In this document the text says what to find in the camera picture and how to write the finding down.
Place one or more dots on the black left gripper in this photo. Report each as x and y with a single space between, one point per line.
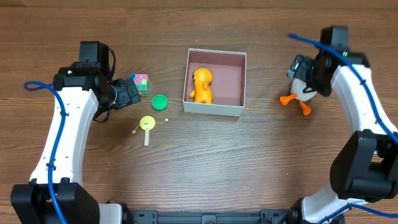
131 92

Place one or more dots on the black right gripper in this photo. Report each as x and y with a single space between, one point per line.
306 76

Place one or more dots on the white plush duck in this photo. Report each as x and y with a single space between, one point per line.
301 92

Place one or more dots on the multicoloured puzzle cube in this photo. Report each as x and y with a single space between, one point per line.
142 83

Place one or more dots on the orange dinosaur toy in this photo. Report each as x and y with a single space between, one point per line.
202 80

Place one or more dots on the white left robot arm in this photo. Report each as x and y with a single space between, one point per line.
82 91

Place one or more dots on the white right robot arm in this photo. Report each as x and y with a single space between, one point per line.
365 170

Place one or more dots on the green round plastic toy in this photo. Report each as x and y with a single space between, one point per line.
159 102

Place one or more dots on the yellow wooden rattle drum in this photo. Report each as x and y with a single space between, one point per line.
148 123

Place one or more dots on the white box with pink interior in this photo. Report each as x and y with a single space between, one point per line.
229 81

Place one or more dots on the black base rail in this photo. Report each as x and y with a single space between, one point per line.
264 216

